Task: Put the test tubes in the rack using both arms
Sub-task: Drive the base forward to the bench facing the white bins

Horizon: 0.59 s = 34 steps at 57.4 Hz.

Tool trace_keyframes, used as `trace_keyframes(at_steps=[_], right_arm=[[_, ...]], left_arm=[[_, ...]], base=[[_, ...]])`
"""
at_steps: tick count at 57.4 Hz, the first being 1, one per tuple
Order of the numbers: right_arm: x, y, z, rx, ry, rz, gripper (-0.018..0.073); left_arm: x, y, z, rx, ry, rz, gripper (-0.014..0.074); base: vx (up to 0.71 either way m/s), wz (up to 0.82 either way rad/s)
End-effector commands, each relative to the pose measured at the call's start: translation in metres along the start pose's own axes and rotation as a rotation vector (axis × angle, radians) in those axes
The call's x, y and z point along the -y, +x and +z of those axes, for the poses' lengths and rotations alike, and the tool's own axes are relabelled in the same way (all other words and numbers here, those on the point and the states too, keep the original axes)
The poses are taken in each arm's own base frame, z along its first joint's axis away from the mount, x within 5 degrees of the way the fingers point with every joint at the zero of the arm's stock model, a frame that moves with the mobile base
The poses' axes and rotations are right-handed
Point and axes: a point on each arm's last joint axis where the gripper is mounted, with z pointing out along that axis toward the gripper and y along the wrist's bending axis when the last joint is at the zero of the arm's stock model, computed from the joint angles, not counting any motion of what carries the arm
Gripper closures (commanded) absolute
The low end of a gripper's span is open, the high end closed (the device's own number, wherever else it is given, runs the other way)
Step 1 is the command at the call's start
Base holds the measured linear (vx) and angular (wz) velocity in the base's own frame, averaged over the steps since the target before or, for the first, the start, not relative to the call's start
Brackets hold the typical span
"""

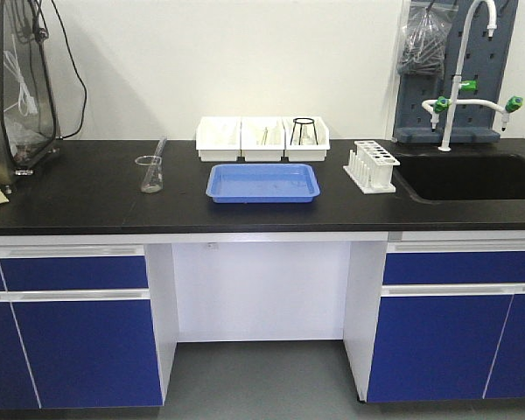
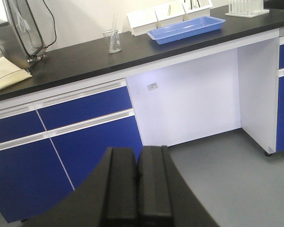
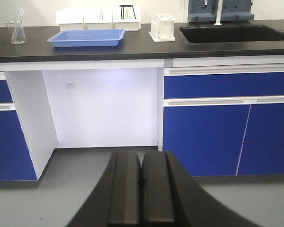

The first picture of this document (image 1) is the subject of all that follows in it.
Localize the blue plastic tray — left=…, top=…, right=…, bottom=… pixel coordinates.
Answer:
left=206, top=163, right=320, bottom=204

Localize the grey pegboard drying rack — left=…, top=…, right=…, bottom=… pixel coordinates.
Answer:
left=393, top=1, right=518, bottom=144

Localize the blue base cabinet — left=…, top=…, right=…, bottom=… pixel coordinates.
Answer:
left=0, top=246, right=165, bottom=410
left=365, top=245, right=525, bottom=403

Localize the white lab faucet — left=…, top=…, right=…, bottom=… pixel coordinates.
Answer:
left=421, top=0, right=523, bottom=152

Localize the black power cable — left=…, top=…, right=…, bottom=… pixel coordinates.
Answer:
left=15, top=0, right=88, bottom=141

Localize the plastic bag of pegs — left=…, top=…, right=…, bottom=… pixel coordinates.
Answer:
left=396, top=1, right=458, bottom=77

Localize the black lab sink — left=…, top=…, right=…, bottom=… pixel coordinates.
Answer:
left=396, top=154, right=525, bottom=201

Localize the black wire tripod stand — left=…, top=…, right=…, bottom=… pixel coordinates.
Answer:
left=290, top=117, right=319, bottom=145

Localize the right white storage bin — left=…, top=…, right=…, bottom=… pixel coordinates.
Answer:
left=282, top=115, right=330, bottom=162

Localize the left white storage bin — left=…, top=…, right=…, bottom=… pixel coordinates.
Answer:
left=195, top=116, right=241, bottom=162

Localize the middle white storage bin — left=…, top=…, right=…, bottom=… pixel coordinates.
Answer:
left=241, top=116, right=285, bottom=162

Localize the clear glass test tube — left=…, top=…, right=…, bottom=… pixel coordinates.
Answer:
left=142, top=137, right=167, bottom=193

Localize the steel glass-door cabinet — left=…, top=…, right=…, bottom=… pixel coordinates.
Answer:
left=0, top=1, right=60, bottom=191

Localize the clear glass beaker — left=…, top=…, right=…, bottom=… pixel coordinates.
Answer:
left=135, top=155, right=163, bottom=193

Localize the white storage bin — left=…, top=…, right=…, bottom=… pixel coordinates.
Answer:
left=195, top=116, right=241, bottom=162
left=282, top=115, right=330, bottom=162
left=241, top=116, right=285, bottom=162

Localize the white test tube rack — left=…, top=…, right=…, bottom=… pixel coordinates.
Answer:
left=343, top=140, right=401, bottom=194

